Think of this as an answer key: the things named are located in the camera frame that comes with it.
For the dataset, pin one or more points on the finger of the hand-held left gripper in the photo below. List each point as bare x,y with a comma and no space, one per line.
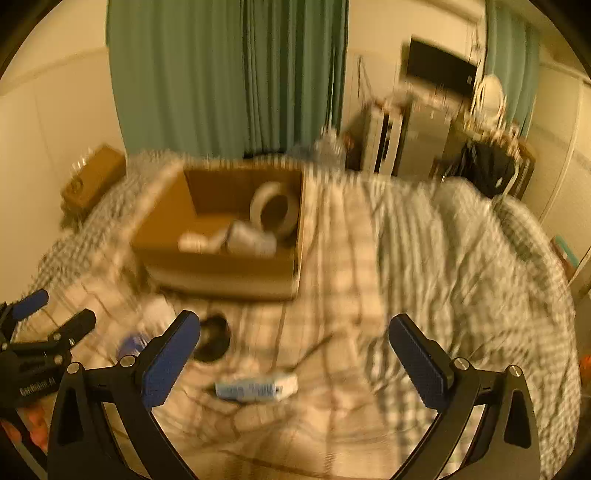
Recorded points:
30,302
74,325

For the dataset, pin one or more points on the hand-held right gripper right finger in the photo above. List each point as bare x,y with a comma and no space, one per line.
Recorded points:
421,362

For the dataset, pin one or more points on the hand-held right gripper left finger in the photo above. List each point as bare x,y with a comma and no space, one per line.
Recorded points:
170,357

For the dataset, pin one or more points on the blue and white carton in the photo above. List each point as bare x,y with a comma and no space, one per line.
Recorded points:
256,387

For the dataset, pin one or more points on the blue capped bottle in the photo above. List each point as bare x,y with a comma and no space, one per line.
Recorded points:
133,345

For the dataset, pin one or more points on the black round lid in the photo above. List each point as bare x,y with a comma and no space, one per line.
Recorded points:
213,344

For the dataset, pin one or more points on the plaid blanket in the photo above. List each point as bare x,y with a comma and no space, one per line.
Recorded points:
369,277

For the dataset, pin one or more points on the white paper cup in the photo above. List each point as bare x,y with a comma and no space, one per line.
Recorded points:
251,240

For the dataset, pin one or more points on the white tape roll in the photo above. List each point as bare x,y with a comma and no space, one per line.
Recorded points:
273,210

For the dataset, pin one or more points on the teal box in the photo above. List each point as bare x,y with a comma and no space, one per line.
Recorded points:
565,251

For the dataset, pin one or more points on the black bag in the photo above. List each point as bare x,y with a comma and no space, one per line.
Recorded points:
485,166

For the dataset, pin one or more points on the silver cabinet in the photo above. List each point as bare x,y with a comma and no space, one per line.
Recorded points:
425,138

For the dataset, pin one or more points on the white shelf unit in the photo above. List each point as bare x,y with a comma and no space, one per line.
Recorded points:
381,138

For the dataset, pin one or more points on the wide green curtain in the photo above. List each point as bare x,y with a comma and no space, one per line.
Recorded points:
207,74

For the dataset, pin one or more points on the narrow green curtain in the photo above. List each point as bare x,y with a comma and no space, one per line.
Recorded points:
512,60

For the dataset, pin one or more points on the black wall television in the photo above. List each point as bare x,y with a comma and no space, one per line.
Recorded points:
438,67

